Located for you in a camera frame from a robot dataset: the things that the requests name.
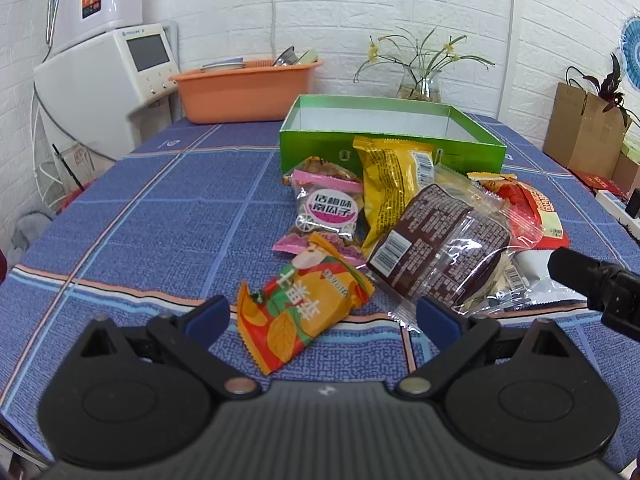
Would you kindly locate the steel bowl in basin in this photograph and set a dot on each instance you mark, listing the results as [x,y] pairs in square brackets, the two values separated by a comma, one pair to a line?
[290,57]

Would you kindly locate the silver white snack packet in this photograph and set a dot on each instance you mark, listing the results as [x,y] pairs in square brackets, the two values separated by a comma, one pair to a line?
[520,282]

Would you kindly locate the glass vase with flowers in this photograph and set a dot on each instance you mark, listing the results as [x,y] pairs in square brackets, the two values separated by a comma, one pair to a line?
[421,61]

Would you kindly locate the orange plastic basin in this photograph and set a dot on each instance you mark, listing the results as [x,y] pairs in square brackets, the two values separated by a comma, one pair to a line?
[259,92]

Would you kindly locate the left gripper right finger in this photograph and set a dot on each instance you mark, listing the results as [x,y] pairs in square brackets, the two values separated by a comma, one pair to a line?
[459,341]

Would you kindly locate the green cardboard box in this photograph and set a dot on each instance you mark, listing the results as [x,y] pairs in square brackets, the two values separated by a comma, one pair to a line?
[325,126]

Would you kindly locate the blue wall fan decoration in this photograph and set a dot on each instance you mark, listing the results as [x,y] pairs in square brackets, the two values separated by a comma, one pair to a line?
[629,47]

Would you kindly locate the yellow snack bag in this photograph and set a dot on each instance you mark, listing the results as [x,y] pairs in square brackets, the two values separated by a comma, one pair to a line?
[394,171]

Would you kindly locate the dark red leafy plant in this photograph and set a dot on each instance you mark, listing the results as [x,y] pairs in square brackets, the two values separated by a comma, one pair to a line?
[607,89]

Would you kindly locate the brown paper bag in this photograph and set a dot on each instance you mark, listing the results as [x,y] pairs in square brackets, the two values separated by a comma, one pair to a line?
[582,138]

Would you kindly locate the orange persimmon snack packet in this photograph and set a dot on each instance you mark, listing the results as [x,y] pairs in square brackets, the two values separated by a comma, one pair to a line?
[316,290]

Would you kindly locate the white machine with screen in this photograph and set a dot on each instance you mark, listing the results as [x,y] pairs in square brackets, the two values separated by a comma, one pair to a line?
[109,93]

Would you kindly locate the red snack packet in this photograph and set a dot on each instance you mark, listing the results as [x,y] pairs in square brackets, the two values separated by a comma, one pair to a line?
[535,215]

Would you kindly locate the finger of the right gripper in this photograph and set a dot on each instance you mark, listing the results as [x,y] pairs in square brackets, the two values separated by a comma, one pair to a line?
[604,284]

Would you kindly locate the brown cake clear packet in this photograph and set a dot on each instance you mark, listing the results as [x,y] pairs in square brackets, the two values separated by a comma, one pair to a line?
[449,245]

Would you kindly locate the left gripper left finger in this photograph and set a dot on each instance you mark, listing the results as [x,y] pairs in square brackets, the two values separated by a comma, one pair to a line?
[186,339]

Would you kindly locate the pink pumpkin seed packet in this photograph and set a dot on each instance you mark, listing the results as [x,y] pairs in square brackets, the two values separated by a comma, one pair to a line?
[328,201]

